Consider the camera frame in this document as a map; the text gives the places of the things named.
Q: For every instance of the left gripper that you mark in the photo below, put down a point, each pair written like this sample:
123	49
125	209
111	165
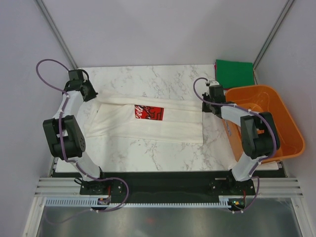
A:
93	94

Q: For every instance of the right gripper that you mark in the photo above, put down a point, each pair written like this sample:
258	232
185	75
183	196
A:
205	108

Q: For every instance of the white coca-cola t-shirt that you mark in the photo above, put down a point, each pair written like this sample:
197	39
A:
118	115

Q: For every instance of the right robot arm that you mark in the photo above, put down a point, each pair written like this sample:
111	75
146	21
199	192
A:
259	138

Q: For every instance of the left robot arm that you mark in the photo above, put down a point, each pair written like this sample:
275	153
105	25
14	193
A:
63	133

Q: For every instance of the folded green t-shirt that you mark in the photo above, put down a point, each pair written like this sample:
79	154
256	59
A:
231	74

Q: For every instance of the folded red t-shirt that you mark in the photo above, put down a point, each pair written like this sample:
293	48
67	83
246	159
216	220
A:
215	74

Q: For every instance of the orange plastic basket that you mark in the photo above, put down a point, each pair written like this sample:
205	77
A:
263	98

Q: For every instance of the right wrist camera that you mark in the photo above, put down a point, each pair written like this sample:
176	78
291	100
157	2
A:
216	92

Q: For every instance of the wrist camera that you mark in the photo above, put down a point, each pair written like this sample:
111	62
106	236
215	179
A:
78	74
216	92

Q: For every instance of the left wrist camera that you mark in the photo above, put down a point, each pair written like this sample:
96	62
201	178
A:
78	74

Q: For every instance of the left aluminium frame post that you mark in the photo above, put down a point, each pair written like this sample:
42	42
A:
54	29

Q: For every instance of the aluminium frame post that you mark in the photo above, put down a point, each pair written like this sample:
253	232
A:
274	30
54	29

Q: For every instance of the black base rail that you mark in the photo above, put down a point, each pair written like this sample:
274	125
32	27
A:
167	187

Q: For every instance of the white slotted cable duct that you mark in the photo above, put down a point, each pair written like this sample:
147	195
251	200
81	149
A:
95	202

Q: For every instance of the right aluminium frame post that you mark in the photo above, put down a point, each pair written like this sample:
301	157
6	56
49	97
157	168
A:
274	30

